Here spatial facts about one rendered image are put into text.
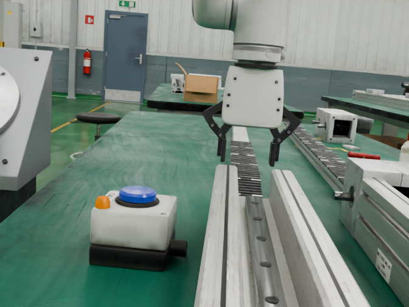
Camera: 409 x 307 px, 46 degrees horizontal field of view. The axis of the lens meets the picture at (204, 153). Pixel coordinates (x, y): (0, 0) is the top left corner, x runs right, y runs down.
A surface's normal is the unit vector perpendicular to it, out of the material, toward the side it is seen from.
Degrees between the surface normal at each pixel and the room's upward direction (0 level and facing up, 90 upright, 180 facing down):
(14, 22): 90
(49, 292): 0
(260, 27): 90
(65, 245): 0
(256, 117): 96
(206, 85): 69
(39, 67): 45
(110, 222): 90
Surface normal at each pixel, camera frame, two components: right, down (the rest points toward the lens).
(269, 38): 0.29, 0.19
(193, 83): 0.04, -0.29
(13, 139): 0.10, -0.56
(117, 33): 0.04, 0.18
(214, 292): 0.08, -0.98
